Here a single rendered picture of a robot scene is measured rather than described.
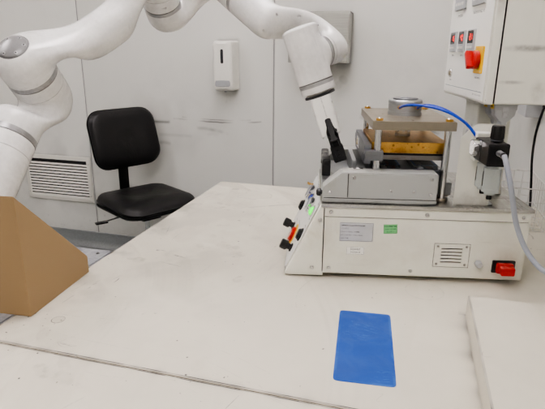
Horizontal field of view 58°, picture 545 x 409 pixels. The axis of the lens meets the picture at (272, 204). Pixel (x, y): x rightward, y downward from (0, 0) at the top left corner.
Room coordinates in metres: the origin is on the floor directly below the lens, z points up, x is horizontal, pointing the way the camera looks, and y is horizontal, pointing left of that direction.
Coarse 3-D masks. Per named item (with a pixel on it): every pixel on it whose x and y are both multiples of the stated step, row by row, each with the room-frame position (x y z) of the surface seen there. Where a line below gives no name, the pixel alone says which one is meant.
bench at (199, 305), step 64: (256, 192) 1.78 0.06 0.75; (128, 256) 1.17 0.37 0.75; (192, 256) 1.17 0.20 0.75; (256, 256) 1.17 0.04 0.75; (64, 320) 0.85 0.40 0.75; (128, 320) 0.85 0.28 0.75; (192, 320) 0.86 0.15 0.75; (256, 320) 0.86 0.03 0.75; (320, 320) 0.86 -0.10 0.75; (448, 320) 0.87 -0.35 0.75; (0, 384) 0.66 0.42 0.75; (64, 384) 0.66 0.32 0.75; (128, 384) 0.66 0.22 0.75; (192, 384) 0.66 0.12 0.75; (256, 384) 0.66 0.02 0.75; (320, 384) 0.66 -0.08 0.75; (448, 384) 0.67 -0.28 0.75
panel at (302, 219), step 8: (304, 200) 1.34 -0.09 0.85; (296, 216) 1.36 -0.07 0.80; (304, 216) 1.20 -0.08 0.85; (312, 216) 1.08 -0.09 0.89; (296, 224) 1.27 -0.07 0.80; (304, 224) 1.13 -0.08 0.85; (296, 232) 1.20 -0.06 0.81; (304, 232) 1.08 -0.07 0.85; (296, 240) 1.13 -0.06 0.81; (296, 248) 1.08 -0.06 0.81; (288, 256) 1.12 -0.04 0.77
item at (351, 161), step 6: (348, 150) 1.28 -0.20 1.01; (348, 156) 1.27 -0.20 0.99; (342, 162) 1.30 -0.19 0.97; (348, 162) 1.26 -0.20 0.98; (354, 162) 1.14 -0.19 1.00; (360, 162) 1.30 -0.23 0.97; (330, 168) 1.23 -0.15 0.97; (336, 168) 1.23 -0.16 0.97; (330, 174) 1.16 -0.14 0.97; (324, 180) 1.11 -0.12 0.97; (438, 186) 1.10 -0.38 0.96; (450, 186) 1.09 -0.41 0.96; (450, 192) 1.09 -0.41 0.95
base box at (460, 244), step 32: (320, 224) 1.06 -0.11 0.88; (352, 224) 1.05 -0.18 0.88; (384, 224) 1.04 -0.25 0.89; (416, 224) 1.04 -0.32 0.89; (448, 224) 1.03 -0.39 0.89; (480, 224) 1.03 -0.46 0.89; (512, 224) 1.02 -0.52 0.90; (320, 256) 1.06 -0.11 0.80; (352, 256) 1.05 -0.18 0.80; (384, 256) 1.04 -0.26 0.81; (416, 256) 1.04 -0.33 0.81; (448, 256) 1.03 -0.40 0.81; (480, 256) 1.03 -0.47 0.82; (512, 256) 1.02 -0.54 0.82
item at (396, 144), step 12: (372, 132) 1.25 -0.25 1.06; (384, 132) 1.25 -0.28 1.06; (396, 132) 1.21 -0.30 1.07; (408, 132) 1.20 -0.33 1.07; (420, 132) 1.25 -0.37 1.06; (372, 144) 1.11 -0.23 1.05; (384, 144) 1.11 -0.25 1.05; (396, 144) 1.11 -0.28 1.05; (408, 144) 1.11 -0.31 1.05; (420, 144) 1.11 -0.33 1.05; (432, 144) 1.10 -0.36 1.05; (384, 156) 1.11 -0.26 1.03; (396, 156) 1.11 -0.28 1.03; (408, 156) 1.11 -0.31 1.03; (420, 156) 1.11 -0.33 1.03; (432, 156) 1.10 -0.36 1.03
